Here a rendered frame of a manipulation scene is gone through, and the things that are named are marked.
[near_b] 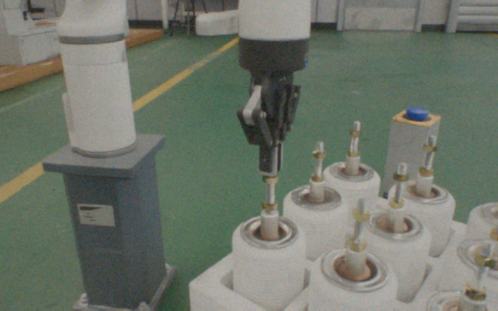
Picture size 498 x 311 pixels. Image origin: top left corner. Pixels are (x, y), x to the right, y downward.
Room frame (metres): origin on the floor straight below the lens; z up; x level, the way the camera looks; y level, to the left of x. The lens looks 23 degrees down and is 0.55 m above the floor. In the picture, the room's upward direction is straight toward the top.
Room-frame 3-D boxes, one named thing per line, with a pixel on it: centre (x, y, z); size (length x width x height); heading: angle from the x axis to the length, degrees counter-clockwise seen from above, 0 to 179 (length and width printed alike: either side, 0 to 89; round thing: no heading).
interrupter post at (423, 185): (0.56, -0.27, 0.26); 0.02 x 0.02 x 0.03
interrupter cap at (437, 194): (0.56, -0.27, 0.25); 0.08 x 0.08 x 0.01
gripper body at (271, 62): (0.45, -0.03, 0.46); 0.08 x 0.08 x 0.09
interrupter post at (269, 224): (0.45, -0.03, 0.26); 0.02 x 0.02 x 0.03
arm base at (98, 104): (0.62, 0.23, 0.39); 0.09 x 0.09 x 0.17; 80
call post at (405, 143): (0.74, -0.32, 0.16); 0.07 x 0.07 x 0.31; 51
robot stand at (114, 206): (0.62, 0.23, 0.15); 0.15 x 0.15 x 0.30; 80
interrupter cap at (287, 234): (0.45, -0.03, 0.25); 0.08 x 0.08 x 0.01
